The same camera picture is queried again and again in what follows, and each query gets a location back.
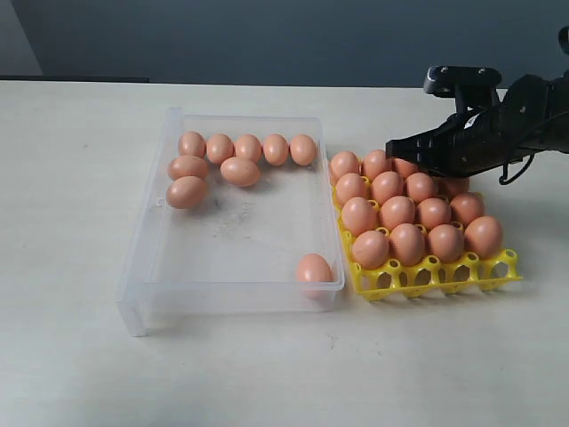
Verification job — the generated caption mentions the clear plastic bin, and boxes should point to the clear plastic bin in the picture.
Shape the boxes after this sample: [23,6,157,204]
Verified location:
[116,108,345,336]

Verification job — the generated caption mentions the black object behind table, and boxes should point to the black object behind table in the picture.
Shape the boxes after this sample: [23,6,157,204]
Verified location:
[0,76,151,84]

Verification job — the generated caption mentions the brown egg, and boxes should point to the brown egg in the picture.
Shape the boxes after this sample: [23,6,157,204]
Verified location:
[166,176,207,209]
[341,197,379,237]
[405,173,438,204]
[234,133,262,163]
[262,133,289,166]
[206,133,234,165]
[290,134,317,166]
[178,131,206,158]
[371,171,404,205]
[417,197,452,230]
[335,173,369,206]

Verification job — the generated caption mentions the yellow plastic egg tray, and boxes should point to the yellow plastic egg tray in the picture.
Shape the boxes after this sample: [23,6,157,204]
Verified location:
[327,152,524,302]

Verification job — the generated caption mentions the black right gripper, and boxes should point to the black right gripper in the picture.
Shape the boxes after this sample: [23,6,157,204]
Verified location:
[385,109,533,178]

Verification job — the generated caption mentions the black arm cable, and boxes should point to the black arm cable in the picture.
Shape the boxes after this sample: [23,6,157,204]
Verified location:
[497,150,539,185]

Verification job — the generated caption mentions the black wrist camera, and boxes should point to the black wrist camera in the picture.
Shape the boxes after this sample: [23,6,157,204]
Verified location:
[423,66,502,113]

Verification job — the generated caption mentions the brown egg placed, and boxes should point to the brown egg placed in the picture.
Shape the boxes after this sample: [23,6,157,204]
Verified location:
[464,216,503,260]
[392,158,420,180]
[330,151,360,181]
[362,149,392,181]

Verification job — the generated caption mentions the brown egg front right corner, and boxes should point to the brown egg front right corner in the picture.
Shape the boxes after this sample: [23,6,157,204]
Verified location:
[296,254,333,304]

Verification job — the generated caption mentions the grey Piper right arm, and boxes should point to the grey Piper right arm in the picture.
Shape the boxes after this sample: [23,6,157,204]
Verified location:
[385,66,568,185]

